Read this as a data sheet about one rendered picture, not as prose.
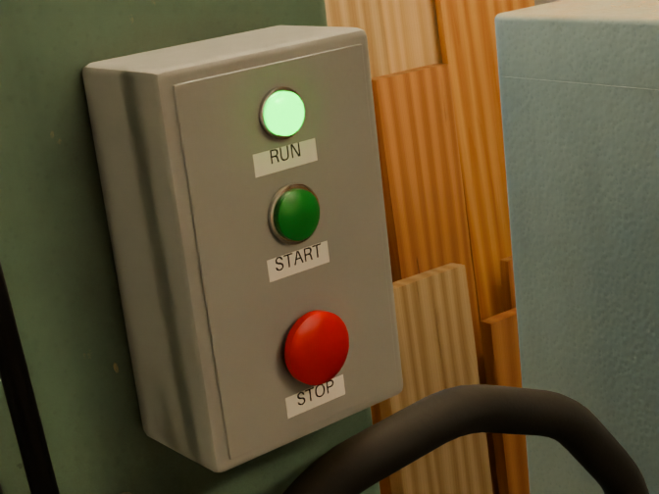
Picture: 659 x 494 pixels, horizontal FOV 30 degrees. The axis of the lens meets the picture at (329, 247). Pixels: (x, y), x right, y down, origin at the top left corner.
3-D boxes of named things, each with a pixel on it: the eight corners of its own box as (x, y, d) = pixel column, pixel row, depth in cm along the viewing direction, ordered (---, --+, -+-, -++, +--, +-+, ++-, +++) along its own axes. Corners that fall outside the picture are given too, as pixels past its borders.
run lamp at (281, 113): (262, 144, 46) (255, 91, 46) (303, 132, 48) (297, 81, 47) (272, 145, 46) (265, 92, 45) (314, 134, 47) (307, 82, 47)
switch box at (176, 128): (140, 436, 52) (76, 64, 48) (323, 362, 58) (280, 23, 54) (220, 479, 48) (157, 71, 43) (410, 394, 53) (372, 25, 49)
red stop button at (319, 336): (283, 391, 49) (275, 321, 48) (342, 367, 51) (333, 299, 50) (299, 397, 48) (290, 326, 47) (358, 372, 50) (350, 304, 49)
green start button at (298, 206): (272, 251, 48) (264, 191, 47) (320, 234, 49) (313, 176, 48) (281, 253, 47) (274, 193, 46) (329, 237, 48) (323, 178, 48)
